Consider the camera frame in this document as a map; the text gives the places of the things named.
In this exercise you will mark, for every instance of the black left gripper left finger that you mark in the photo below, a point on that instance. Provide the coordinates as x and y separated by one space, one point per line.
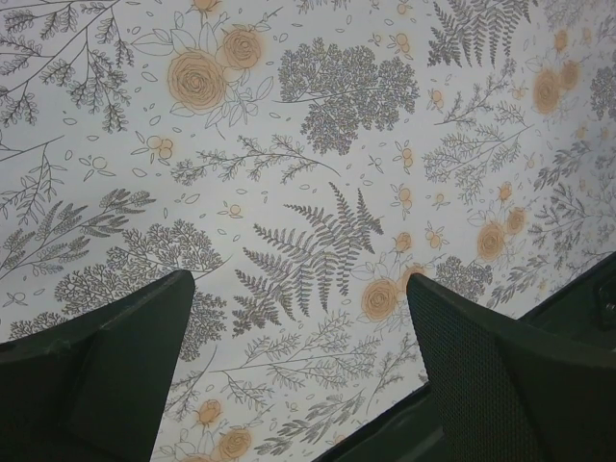
94 388

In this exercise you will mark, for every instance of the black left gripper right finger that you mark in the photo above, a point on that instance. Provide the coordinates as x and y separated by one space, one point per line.
509 391

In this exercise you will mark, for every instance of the floral patterned table mat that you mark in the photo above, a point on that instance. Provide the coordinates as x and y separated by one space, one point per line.
303 159

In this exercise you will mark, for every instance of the black table front rail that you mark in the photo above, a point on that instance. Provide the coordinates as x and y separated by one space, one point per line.
582 311

